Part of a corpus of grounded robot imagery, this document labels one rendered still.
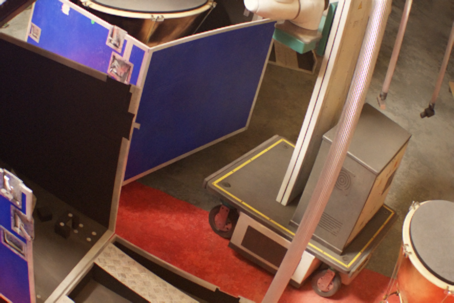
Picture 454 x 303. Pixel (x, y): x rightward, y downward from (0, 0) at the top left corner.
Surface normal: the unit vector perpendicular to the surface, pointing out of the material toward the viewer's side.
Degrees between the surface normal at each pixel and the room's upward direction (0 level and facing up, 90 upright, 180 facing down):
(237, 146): 0
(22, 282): 90
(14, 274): 90
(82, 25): 90
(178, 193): 0
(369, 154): 0
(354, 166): 90
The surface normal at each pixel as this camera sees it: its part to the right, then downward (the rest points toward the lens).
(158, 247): 0.24, -0.80
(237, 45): 0.73, 0.52
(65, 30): -0.64, 0.29
